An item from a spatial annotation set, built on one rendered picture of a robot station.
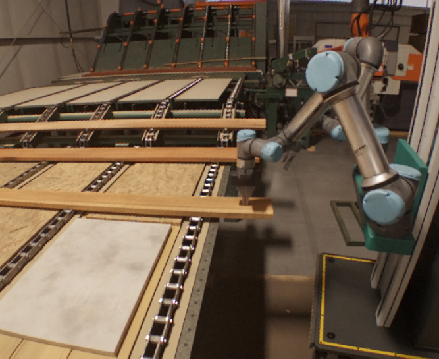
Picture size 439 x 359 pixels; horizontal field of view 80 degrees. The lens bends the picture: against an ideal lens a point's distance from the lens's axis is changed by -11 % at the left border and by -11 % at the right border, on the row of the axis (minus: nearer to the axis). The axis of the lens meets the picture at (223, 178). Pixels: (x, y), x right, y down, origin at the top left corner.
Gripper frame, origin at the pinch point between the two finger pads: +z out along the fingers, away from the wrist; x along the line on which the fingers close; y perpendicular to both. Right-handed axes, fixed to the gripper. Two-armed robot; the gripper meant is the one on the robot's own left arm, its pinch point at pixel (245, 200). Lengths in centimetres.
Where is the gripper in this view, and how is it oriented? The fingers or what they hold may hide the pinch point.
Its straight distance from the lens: 130.1
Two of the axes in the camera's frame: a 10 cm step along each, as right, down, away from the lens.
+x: -9.9, -0.3, 1.0
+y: 1.1, -4.2, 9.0
